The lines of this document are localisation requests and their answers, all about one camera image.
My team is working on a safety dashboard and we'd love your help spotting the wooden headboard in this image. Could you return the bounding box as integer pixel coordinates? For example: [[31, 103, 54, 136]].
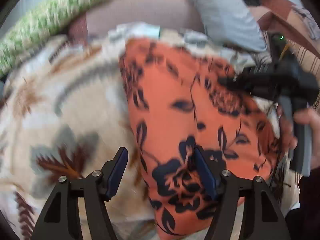
[[247, 0, 320, 63]]

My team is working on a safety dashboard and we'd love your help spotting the leaf print quilted blanket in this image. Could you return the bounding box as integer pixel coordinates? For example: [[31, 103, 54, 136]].
[[0, 22, 300, 240]]

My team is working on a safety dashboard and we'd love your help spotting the white and blue glove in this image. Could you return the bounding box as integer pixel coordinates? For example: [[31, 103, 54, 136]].
[[109, 22, 160, 40]]

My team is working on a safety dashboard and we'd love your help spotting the small white sock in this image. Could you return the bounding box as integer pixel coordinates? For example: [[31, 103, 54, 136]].
[[184, 30, 208, 44]]

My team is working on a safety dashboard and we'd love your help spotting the person's right hand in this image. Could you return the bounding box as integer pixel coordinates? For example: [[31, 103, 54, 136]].
[[276, 104, 320, 155]]

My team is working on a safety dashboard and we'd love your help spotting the grey pillow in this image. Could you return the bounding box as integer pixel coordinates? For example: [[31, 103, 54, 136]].
[[176, 0, 267, 53]]

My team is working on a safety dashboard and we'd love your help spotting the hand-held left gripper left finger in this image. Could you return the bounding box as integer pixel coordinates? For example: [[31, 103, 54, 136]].
[[31, 147, 129, 240]]

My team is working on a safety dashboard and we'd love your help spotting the white cloth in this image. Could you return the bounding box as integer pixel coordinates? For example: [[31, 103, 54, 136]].
[[291, 5, 320, 40]]

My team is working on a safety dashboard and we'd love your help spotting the green checkered pillow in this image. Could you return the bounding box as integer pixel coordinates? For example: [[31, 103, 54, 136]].
[[0, 0, 128, 77]]

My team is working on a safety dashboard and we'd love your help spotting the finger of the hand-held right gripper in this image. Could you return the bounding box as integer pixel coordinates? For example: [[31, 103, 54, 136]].
[[217, 69, 254, 92]]

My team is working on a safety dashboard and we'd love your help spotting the pink mattress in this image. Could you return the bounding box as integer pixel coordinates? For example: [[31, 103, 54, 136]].
[[69, 0, 204, 45]]

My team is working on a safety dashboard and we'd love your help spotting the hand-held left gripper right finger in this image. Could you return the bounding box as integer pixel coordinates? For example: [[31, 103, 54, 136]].
[[194, 146, 292, 240]]

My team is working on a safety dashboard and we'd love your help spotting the orange floral garment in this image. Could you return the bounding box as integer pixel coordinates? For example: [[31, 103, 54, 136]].
[[119, 37, 298, 237]]

